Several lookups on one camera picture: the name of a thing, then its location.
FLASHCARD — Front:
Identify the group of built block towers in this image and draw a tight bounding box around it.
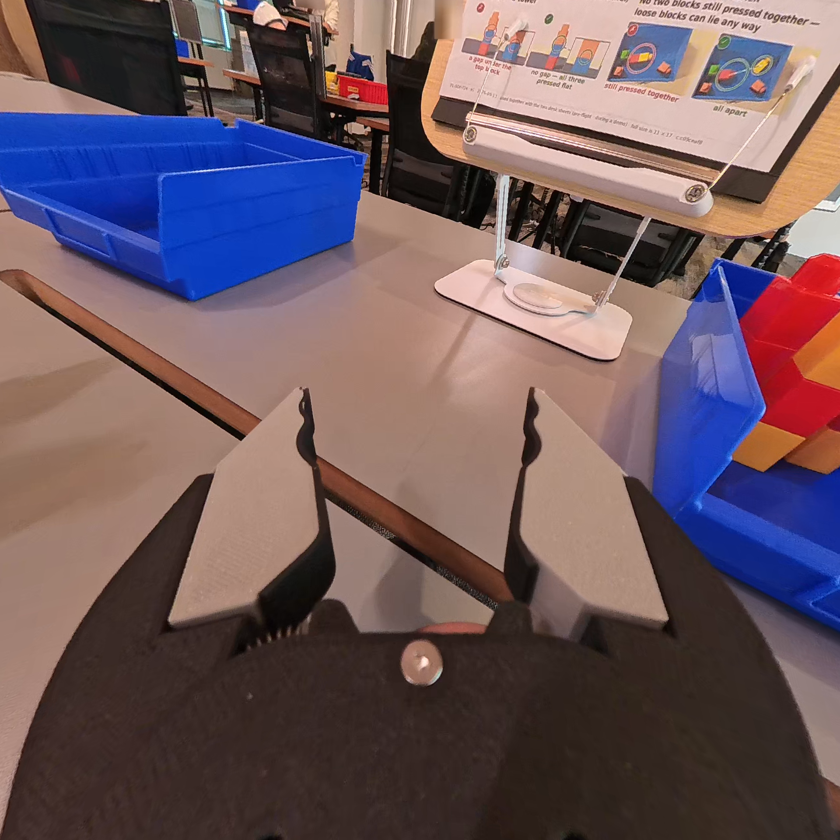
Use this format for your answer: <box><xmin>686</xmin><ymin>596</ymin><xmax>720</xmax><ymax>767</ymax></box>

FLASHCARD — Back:
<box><xmin>731</xmin><ymin>252</ymin><xmax>840</xmax><ymax>475</ymax></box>

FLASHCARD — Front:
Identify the red plastic bin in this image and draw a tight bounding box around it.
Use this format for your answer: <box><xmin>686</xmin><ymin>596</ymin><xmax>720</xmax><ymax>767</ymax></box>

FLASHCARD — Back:
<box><xmin>336</xmin><ymin>73</ymin><xmax>389</xmax><ymax>106</ymax></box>

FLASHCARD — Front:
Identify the black backing board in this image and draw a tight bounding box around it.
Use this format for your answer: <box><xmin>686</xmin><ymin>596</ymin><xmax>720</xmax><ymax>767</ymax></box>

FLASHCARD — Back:
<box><xmin>432</xmin><ymin>98</ymin><xmax>783</xmax><ymax>204</ymax></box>

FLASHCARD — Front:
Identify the white stand with instruction sheet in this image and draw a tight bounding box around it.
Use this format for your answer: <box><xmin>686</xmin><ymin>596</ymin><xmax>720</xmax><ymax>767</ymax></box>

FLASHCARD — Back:
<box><xmin>420</xmin><ymin>0</ymin><xmax>840</xmax><ymax>362</ymax></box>

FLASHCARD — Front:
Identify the printed instruction sheet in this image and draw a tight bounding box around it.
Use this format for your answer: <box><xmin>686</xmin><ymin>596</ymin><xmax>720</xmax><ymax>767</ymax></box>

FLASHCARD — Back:
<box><xmin>438</xmin><ymin>0</ymin><xmax>829</xmax><ymax>175</ymax></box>

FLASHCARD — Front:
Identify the black mesh office chair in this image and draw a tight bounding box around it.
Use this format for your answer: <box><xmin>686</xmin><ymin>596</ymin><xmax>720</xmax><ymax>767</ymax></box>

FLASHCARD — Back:
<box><xmin>25</xmin><ymin>0</ymin><xmax>189</xmax><ymax>118</ymax></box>

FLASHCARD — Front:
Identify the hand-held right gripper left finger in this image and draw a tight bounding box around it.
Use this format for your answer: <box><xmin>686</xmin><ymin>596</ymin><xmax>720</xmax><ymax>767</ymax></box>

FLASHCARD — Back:
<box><xmin>168</xmin><ymin>387</ymin><xmax>338</xmax><ymax>626</ymax></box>

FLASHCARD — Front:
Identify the blue plastic storage bin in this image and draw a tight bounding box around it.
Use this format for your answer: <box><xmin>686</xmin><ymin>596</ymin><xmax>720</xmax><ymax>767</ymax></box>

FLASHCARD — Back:
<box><xmin>653</xmin><ymin>257</ymin><xmax>840</xmax><ymax>632</ymax></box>
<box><xmin>0</xmin><ymin>112</ymin><xmax>366</xmax><ymax>301</ymax></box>

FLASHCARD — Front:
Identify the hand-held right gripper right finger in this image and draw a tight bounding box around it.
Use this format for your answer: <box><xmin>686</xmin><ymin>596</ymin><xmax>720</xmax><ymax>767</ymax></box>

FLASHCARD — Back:
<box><xmin>504</xmin><ymin>387</ymin><xmax>670</xmax><ymax>642</ymax></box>

